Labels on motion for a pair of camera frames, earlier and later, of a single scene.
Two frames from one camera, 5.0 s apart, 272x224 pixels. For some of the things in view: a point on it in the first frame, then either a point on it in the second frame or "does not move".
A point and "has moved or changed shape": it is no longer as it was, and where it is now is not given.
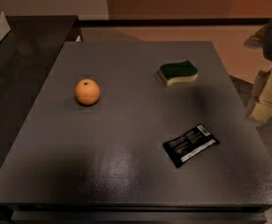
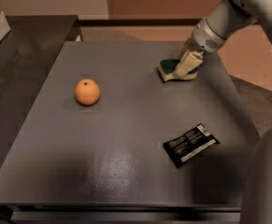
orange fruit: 87,91 does not move
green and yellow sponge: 174,73 has moved or changed shape
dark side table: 21,70 does not move
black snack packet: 180,148 does not move
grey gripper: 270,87 → 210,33
